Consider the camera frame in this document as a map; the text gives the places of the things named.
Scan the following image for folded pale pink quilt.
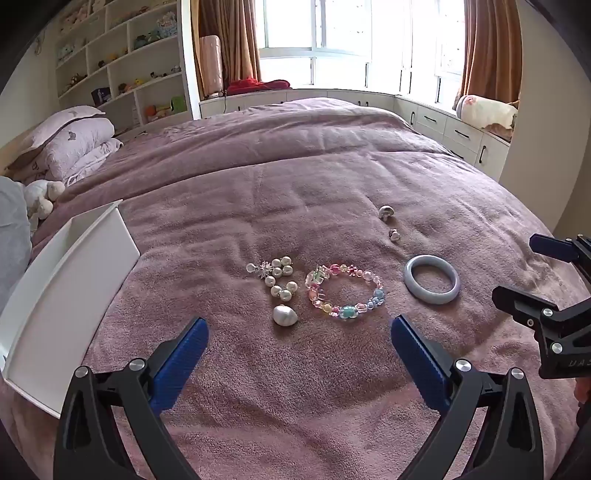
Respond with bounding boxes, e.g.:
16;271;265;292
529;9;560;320
9;117;124;186

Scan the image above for grey cloth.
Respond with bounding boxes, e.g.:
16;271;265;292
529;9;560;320
0;176;33;315

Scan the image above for rows of small plush toys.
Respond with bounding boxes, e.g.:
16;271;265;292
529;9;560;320
58;2;188;123

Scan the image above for white rectangular tray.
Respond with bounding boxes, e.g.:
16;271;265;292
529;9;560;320
0;199;140;416

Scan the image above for pink suitcase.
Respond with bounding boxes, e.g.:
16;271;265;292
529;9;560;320
199;34;227;100

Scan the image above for white-framed bay window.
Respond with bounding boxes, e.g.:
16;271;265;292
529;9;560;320
256;0;468;95

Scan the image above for plush pillow on window seat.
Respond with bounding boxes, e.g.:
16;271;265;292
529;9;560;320
455;95;519;131

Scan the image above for brown curtain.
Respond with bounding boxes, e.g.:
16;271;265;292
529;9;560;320
462;0;523;108
198;0;262;95

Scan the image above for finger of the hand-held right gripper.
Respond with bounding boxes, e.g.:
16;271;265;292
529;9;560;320
492;285;591;330
529;233;591;265

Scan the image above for pale pink pillow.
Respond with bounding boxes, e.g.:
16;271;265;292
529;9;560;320
2;105;107;163

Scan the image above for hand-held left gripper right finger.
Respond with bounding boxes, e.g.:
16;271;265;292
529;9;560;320
390;315;546;480

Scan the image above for white window seat cabinet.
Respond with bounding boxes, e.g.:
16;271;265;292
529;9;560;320
199;88;511;169

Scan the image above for red cloth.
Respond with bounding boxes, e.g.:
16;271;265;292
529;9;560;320
226;78;291;97

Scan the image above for white shelf unit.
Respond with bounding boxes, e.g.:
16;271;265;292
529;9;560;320
53;0;195;136

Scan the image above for white pearl bracelet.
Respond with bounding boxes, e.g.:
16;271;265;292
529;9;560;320
246;255;300;303

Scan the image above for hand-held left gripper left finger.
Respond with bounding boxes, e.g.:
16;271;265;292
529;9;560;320
53;316;209;480

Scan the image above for white plush toy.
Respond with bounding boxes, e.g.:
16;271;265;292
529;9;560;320
23;179;66;220

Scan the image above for grey-blue bangle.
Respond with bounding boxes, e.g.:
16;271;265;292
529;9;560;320
403;255;461;305

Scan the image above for pastel multicolour bead bracelet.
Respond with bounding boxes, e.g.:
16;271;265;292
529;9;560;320
305;263;387;320

